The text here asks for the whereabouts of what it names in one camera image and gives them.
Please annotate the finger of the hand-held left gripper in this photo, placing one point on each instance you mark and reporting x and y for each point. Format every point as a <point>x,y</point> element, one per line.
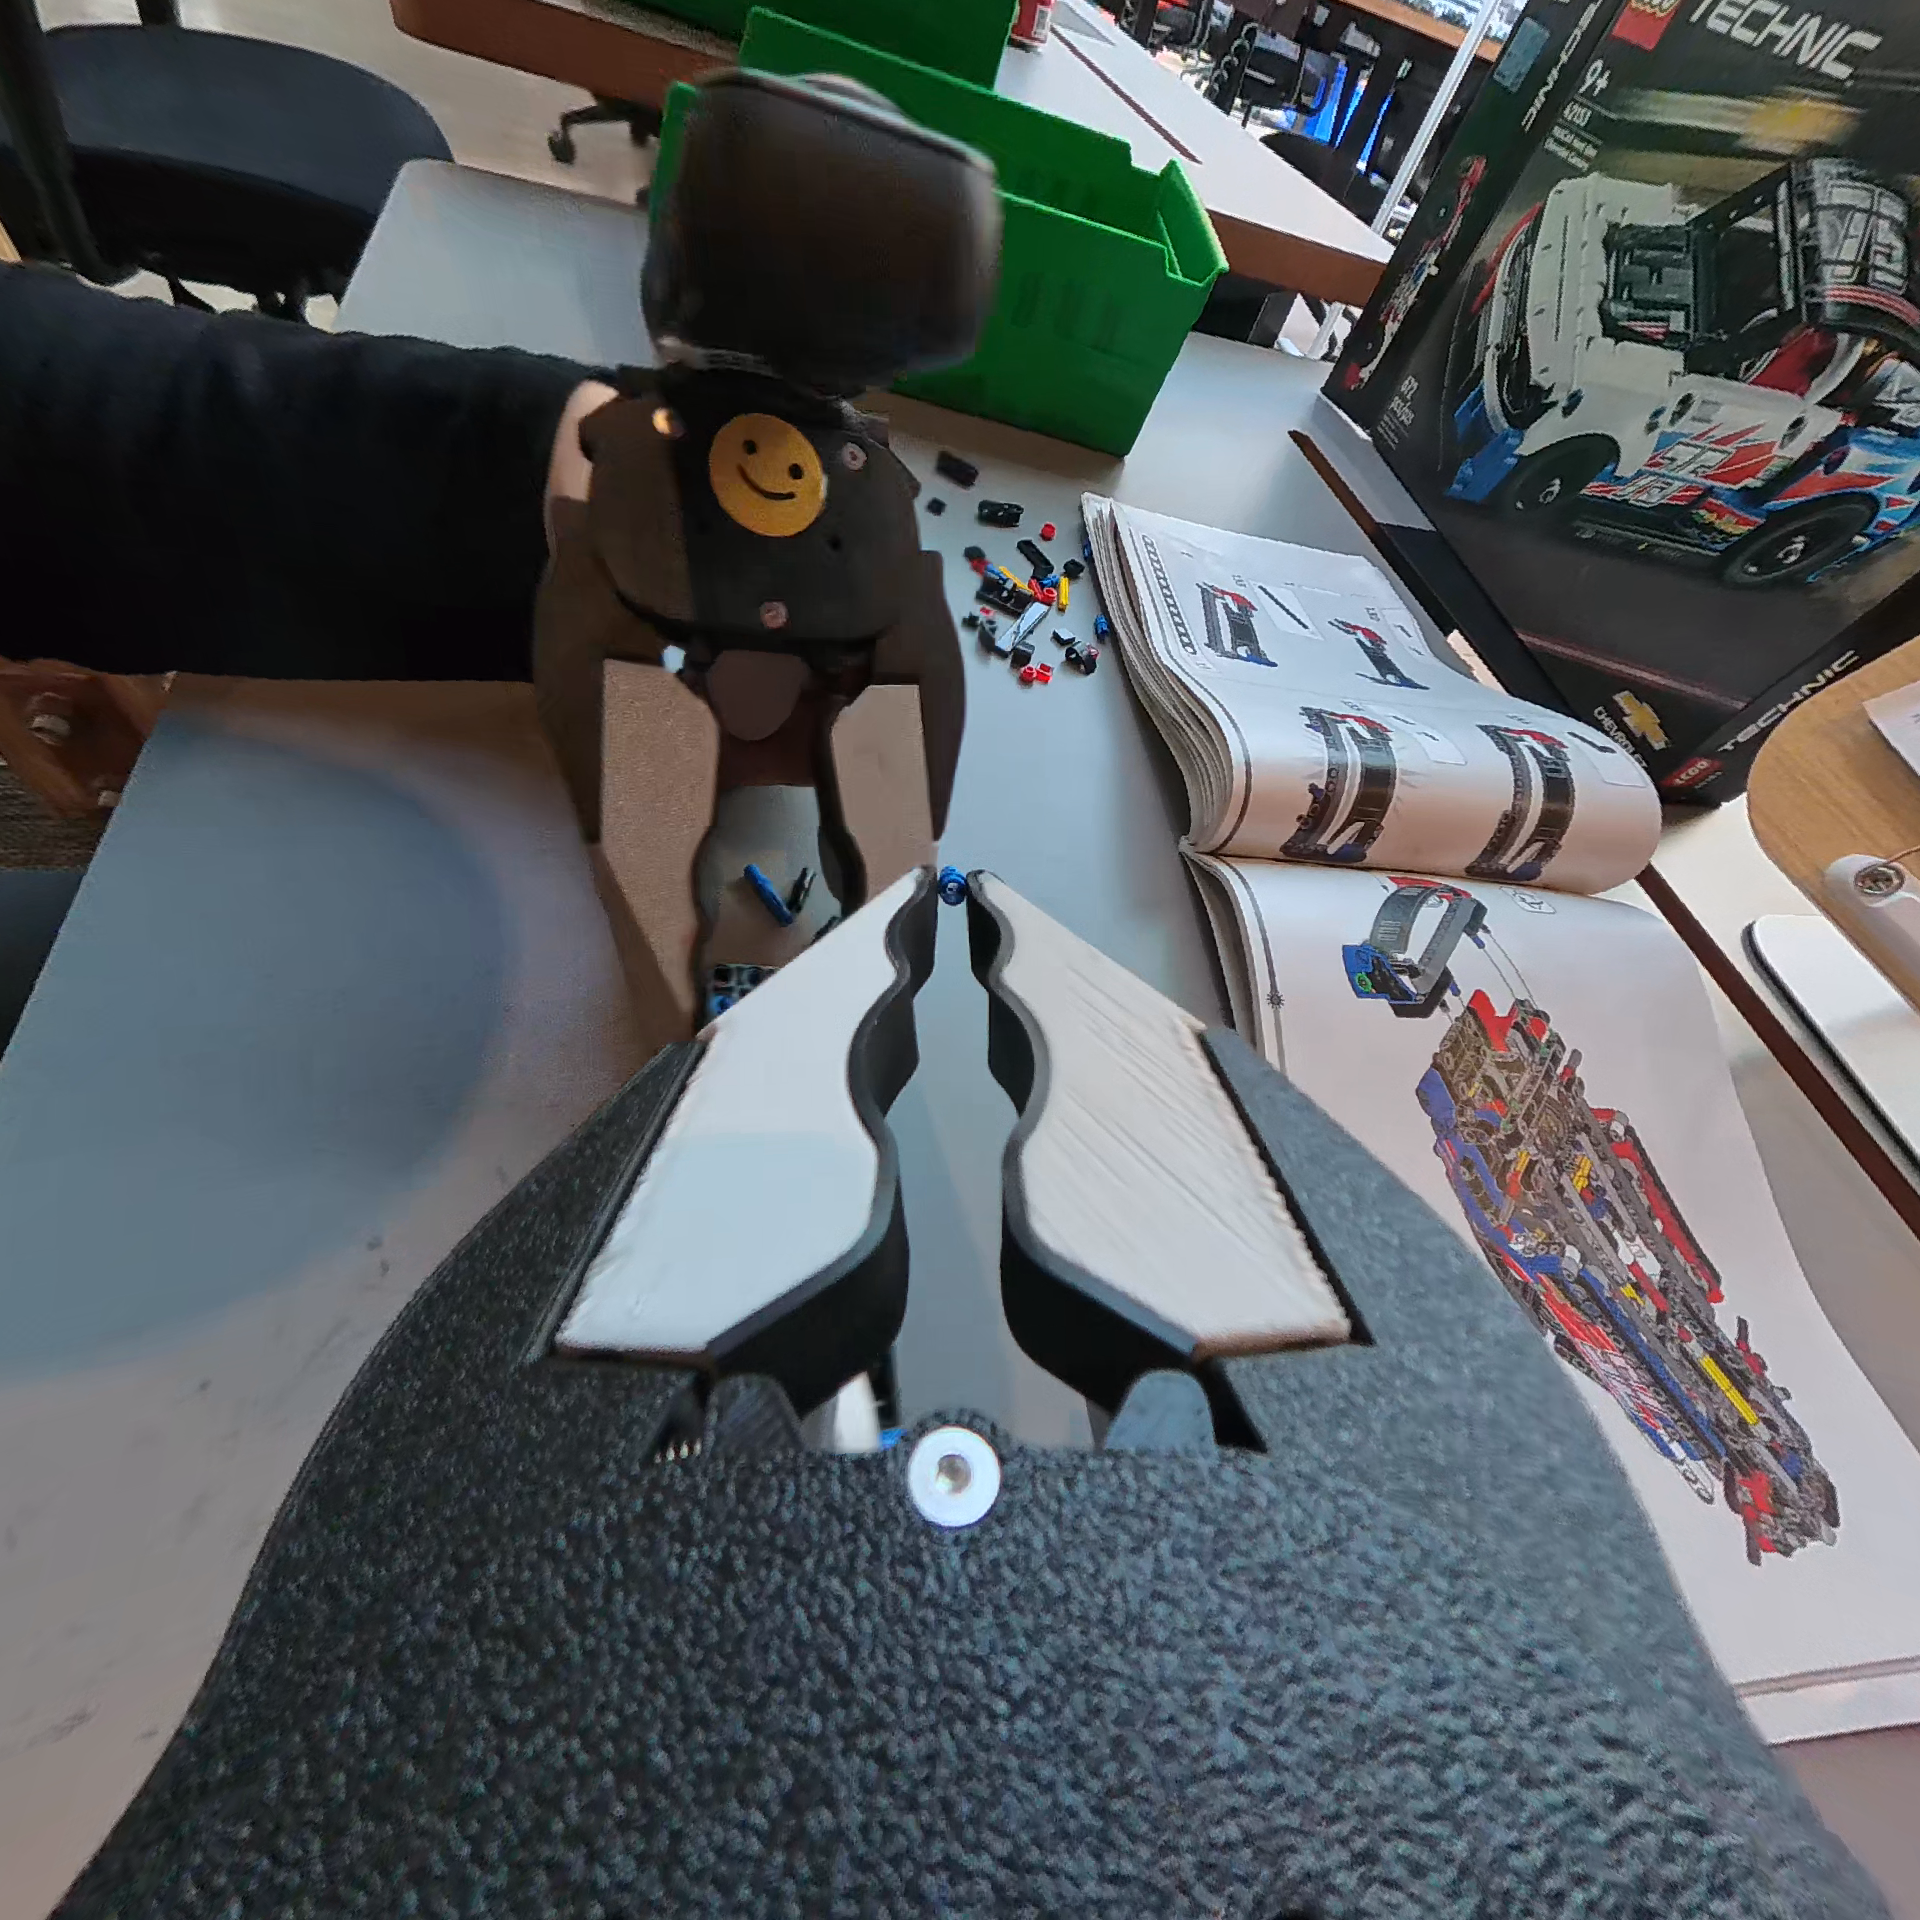
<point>647,796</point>
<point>870,778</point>

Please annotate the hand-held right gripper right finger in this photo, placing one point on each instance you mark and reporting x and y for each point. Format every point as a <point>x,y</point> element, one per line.
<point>1190,1186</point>

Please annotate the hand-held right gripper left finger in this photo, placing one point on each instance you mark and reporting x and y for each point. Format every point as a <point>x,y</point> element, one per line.
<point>735,1186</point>

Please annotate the small toy brick assembly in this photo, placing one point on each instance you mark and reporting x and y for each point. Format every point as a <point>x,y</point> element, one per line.
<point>770,885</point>

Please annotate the pile of small brick pieces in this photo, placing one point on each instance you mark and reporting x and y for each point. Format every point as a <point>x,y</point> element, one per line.
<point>1021,587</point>

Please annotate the person's left forearm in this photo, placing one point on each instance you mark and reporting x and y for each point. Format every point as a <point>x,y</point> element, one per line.
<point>240,483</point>

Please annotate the grey desk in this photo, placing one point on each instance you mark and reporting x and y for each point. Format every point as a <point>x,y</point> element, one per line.
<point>301,1196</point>

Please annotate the person's left hand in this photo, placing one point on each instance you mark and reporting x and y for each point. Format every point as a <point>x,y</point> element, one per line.
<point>569,448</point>

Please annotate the open instruction booklet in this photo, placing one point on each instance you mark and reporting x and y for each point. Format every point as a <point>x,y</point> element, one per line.
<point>1319,1141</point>

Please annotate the green storage bin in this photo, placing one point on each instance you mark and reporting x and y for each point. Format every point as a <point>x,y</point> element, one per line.
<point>1032,299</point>

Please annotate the toy set box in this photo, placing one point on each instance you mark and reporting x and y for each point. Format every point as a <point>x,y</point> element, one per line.
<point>1617,643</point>

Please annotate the white stand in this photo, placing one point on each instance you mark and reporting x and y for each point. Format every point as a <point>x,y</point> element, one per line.
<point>1847,958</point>

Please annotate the black office chair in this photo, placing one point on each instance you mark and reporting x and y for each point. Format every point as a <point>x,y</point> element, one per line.
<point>181,134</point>

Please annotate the wooden post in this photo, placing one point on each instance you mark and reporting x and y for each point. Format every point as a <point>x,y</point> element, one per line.
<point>62,737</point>

